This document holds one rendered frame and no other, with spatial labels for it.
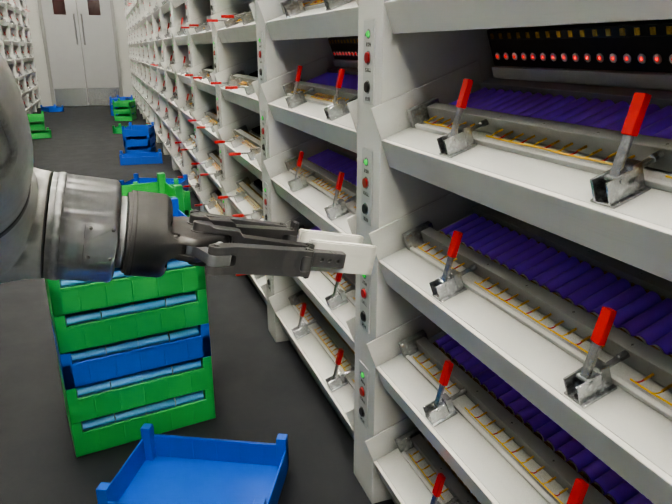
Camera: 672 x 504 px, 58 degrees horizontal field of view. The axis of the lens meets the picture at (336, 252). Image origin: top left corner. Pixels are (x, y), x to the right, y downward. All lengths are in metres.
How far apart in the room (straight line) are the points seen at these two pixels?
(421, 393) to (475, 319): 0.24
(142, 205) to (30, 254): 0.09
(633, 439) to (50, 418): 1.28
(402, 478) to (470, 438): 0.26
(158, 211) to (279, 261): 0.11
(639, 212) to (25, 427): 1.35
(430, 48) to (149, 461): 0.96
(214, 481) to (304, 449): 0.20
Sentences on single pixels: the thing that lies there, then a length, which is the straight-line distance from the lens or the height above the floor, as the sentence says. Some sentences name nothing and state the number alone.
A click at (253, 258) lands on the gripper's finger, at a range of 0.52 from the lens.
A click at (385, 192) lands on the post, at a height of 0.59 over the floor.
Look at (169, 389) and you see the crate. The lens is 1.40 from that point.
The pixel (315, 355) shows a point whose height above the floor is 0.10.
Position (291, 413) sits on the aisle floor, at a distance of 1.46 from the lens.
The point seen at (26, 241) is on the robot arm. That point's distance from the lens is 0.51.
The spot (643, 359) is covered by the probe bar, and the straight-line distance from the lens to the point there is 0.64.
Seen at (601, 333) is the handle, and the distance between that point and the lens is 0.62.
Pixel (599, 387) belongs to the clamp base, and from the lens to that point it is 0.64.
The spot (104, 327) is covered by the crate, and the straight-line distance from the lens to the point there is 1.30.
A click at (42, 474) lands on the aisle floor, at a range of 1.42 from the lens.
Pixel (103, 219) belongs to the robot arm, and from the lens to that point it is 0.51.
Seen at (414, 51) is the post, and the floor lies 0.80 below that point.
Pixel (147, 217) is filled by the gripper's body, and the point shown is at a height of 0.67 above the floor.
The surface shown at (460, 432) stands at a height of 0.30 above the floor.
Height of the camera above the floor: 0.81
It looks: 19 degrees down
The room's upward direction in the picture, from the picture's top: straight up
